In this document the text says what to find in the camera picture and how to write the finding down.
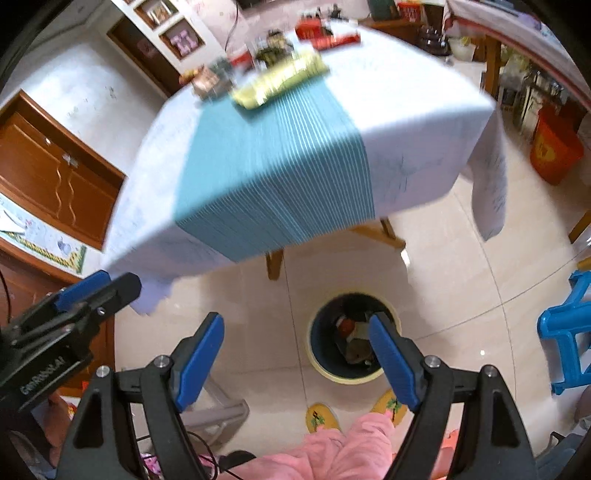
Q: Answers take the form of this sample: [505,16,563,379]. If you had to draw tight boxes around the yellow foil pouch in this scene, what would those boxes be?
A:
[230,50,329,110]

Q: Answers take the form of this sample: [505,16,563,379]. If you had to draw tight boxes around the printed teal striped tablecloth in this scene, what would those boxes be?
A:
[99,18,506,317]

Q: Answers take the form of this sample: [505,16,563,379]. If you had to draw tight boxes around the children's wall poster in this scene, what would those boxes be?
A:
[0,193,88,273]

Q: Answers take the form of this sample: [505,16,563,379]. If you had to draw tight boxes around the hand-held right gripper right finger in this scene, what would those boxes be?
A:
[367,313,539,480]

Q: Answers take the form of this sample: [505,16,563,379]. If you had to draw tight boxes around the yellow patterned slipper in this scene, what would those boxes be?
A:
[372,388,409,423]
[305,402,341,435]

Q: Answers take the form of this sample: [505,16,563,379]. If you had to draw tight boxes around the wooden door with wavy panel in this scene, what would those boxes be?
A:
[0,90,127,252]

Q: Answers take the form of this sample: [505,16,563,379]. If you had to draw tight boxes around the round cream trash bin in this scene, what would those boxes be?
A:
[307,292,402,383]

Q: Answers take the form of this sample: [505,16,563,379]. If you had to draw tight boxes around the white plastic basin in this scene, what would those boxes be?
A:
[448,37,476,63]

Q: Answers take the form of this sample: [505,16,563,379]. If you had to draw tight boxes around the dark ceramic pot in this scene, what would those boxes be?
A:
[418,25,451,54]

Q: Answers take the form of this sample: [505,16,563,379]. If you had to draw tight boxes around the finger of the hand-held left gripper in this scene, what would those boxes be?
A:
[11,271,112,330]
[21,272,142,344]

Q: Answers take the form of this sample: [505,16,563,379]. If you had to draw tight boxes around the blue plastic stool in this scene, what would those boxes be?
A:
[537,270,591,395]

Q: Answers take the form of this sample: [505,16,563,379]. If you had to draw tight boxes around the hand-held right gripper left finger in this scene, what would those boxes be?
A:
[59,311,226,480]

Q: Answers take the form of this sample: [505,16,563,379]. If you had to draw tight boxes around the white plastic stool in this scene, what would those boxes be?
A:
[182,378,250,446]

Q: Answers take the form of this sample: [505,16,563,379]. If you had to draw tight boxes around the bulky red packet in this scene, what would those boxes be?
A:
[294,18,333,40]

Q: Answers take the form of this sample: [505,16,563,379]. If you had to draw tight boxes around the bar counter with pink cover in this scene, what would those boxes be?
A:
[445,0,591,116]

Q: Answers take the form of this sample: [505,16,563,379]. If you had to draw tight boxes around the black and gold wrapper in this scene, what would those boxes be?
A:
[254,30,296,63]

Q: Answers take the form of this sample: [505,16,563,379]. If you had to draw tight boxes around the grey chair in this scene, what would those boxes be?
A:
[536,429,591,480]

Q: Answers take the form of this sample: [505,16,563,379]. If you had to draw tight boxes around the red plastic bucket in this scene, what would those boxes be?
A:
[529,106,585,185]

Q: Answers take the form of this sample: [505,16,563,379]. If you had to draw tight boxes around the green packet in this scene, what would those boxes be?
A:
[208,58,237,86]

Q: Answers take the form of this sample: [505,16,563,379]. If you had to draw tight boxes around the beige pouch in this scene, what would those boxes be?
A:
[191,69,225,100]

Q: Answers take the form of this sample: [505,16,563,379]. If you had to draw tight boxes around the dark brown door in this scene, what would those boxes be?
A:
[108,16,185,97]

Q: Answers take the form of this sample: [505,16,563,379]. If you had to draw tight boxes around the plain wooden door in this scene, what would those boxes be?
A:
[0,251,100,324]

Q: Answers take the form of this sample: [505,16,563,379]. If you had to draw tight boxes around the person's pink trousers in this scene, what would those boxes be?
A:
[256,408,455,480]

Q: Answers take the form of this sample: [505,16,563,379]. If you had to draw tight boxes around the person's left forearm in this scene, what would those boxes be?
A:
[44,392,79,467]

